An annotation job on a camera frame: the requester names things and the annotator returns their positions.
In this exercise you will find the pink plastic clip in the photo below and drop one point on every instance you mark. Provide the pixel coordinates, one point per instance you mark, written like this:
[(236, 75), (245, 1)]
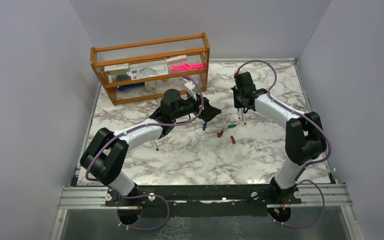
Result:
[(187, 67)]

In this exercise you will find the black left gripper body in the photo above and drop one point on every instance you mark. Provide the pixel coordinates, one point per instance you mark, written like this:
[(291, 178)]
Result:
[(187, 106)]

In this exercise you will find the wooden shelf rack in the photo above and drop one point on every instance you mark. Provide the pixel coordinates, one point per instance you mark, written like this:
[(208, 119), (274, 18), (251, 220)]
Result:
[(147, 53)]

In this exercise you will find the red brown pen cap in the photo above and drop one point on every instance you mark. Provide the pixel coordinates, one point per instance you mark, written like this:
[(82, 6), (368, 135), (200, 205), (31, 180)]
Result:
[(233, 139)]

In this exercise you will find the small white box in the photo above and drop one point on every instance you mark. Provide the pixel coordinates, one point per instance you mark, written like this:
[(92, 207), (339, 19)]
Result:
[(150, 86)]

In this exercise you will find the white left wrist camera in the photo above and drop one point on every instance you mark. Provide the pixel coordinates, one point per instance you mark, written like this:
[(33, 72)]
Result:
[(192, 89)]

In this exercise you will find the white pen left side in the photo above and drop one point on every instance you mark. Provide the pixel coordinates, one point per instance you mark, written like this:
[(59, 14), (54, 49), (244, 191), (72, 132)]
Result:
[(154, 145)]

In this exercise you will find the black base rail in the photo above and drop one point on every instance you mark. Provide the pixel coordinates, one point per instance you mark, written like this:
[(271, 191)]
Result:
[(195, 201)]

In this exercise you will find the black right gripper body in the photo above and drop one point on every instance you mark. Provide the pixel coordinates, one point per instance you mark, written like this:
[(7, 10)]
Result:
[(238, 103)]

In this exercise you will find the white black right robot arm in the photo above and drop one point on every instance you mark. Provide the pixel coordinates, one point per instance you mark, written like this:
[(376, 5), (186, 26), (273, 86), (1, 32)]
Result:
[(303, 140)]

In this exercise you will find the white green box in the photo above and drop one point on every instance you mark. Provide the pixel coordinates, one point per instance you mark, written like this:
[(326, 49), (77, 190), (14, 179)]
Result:
[(116, 69)]

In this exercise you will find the blue box on shelf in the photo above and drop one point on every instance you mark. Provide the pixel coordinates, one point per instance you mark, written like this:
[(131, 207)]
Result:
[(130, 86)]

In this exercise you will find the pink white eraser box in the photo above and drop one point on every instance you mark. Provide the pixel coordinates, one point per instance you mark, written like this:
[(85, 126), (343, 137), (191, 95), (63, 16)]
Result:
[(176, 59)]

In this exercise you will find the white pen red cap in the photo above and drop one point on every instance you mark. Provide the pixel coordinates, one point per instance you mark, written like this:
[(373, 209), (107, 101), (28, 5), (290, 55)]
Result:
[(221, 129)]

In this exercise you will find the white protractor ruler pack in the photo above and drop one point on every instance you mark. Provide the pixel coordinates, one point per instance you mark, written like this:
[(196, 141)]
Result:
[(148, 72)]

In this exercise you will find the aluminium frame rail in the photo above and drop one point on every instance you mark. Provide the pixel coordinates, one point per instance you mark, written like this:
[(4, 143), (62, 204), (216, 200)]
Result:
[(333, 194)]

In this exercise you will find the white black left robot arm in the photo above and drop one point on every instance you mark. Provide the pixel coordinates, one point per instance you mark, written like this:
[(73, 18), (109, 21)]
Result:
[(105, 155)]

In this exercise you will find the white pen red end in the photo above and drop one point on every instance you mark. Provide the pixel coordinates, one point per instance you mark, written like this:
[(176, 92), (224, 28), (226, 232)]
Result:
[(244, 118)]

